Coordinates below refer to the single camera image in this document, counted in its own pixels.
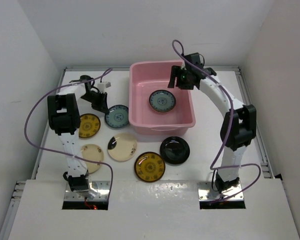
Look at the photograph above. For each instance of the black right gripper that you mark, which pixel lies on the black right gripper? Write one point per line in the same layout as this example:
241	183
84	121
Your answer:
177	72

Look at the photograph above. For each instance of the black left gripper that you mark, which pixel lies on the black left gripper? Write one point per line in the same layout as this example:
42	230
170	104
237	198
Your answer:
102	106

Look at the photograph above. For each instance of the blue floral plate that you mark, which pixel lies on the blue floral plate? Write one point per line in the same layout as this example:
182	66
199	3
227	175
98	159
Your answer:
162	101
117	117

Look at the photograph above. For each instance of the yellow patterned plate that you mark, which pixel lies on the yellow patterned plate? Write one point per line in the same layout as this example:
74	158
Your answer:
90	125
149	167

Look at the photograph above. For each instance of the cream plate black brushstroke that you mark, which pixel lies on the cream plate black brushstroke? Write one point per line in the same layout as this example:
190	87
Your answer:
122	147

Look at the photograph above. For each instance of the cream plate small motifs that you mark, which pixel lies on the cream plate small motifs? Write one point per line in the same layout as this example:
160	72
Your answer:
93	153

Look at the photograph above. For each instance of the yellow patterned plate front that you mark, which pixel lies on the yellow patterned plate front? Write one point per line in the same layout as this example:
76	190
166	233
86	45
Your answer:
149	167

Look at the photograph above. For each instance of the black glossy plate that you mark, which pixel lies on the black glossy plate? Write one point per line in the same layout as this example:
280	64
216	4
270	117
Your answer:
174	150

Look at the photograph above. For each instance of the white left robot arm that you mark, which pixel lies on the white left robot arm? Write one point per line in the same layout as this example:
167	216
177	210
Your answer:
64	119

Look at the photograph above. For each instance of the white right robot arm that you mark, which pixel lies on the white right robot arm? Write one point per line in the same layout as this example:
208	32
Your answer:
239	120

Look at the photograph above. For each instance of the pink plastic bin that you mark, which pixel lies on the pink plastic bin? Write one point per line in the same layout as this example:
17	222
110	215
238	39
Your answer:
146	77

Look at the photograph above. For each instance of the white front cover board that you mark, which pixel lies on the white front cover board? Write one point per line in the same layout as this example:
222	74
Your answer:
159	211

